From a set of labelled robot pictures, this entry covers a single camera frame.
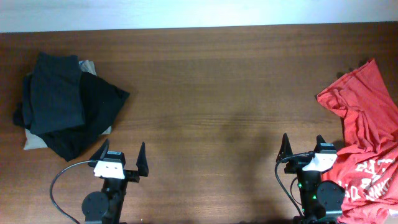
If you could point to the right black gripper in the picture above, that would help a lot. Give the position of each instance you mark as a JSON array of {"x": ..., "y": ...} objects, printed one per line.
[{"x": 290, "y": 169}]

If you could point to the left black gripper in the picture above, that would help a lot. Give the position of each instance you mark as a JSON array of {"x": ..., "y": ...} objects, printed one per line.
[{"x": 132, "y": 175}]

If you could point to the red printed t-shirt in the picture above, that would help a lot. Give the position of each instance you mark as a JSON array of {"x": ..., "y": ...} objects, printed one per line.
[{"x": 366, "y": 166}]

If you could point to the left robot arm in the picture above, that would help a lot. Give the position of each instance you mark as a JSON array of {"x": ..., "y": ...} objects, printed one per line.
[{"x": 105, "y": 206}]

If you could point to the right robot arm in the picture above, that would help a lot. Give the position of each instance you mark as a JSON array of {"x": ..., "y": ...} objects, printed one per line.
[{"x": 320, "y": 200}]

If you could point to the black folded shirt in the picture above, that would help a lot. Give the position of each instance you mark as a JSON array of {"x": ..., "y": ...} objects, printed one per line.
[{"x": 101, "y": 102}]

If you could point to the beige folded garment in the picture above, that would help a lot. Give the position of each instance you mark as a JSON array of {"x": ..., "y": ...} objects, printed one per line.
[{"x": 35, "y": 142}]

